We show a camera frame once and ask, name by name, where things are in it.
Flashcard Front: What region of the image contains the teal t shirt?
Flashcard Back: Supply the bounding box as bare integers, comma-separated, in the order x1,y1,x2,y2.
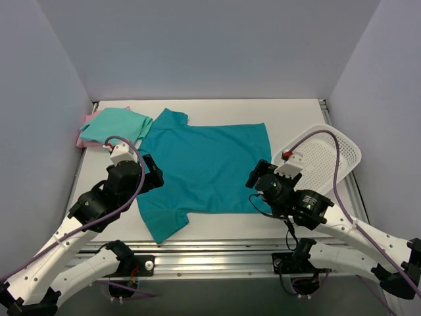
137,109,271,244

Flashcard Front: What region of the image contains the folded mint green t shirt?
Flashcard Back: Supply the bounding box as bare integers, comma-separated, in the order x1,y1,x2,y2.
76,107,153,148

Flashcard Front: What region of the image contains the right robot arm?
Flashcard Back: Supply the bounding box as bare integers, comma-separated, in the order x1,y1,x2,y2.
246,159,420,300

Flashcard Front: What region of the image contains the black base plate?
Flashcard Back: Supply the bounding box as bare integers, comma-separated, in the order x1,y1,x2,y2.
124,255,155,277
272,252,300,275

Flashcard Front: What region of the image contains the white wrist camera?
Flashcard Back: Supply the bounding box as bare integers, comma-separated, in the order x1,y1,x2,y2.
103,142,138,166
272,151,304,179

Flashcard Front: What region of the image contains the aluminium rail frame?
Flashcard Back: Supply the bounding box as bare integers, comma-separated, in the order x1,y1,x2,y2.
74,98,379,280

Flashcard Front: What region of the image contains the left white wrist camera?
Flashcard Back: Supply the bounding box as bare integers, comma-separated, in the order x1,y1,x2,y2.
103,142,138,166

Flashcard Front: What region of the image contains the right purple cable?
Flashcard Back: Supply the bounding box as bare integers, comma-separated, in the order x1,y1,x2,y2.
286,129,421,290

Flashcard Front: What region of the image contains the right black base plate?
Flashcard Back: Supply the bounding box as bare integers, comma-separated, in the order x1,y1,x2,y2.
272,252,300,275

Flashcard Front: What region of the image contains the purple cable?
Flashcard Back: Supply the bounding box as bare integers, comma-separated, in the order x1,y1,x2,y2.
286,129,421,290
0,135,146,284

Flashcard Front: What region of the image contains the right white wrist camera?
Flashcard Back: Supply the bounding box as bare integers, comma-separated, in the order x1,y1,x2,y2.
272,151,304,179

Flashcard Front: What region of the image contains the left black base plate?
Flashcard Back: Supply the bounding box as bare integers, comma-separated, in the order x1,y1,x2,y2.
124,255,155,277

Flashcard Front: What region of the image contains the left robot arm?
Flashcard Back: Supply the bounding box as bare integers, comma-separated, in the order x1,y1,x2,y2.
1,155,164,315

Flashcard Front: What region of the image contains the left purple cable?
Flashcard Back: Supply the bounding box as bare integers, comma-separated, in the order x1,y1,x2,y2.
0,135,146,284

